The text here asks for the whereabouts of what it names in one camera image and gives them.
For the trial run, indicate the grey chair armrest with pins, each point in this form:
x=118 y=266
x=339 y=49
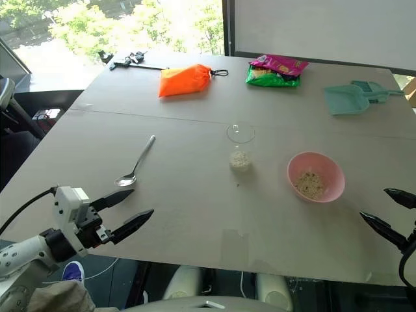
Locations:
x=6 y=91

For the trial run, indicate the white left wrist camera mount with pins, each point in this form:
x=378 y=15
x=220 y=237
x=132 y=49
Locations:
x=66 y=208

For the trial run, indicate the beige cloth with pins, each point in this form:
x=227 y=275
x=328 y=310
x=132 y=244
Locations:
x=61 y=297

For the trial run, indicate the white rounded robot leg cover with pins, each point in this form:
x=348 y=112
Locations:
x=273 y=291
x=182 y=282

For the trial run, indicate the pink plastic bowl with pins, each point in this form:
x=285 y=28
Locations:
x=300 y=164

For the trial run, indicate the pink snack packet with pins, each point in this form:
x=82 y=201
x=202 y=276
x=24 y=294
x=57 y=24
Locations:
x=282 y=63

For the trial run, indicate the green snack packet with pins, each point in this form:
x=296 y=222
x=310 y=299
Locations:
x=263 y=79

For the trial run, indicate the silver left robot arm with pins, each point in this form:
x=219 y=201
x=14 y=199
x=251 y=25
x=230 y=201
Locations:
x=19 y=256

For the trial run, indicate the white board panel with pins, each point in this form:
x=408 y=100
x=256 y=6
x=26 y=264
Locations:
x=325 y=29

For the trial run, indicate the clear plastic cup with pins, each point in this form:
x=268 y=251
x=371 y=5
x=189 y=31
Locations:
x=240 y=136

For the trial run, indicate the dark window frame post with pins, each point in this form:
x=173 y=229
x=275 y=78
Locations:
x=228 y=26

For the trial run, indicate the teal hand brush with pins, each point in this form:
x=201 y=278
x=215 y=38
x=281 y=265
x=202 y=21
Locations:
x=378 y=92

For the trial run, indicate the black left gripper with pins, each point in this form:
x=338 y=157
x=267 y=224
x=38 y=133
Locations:
x=92 y=229

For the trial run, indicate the teal plastic dustpan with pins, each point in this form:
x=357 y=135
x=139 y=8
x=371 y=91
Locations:
x=346 y=99

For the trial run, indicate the blue shoe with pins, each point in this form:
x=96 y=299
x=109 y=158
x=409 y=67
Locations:
x=73 y=273

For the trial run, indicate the silver metal spoon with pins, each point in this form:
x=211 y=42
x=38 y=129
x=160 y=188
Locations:
x=125 y=182

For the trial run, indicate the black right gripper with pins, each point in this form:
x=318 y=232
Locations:
x=412 y=239

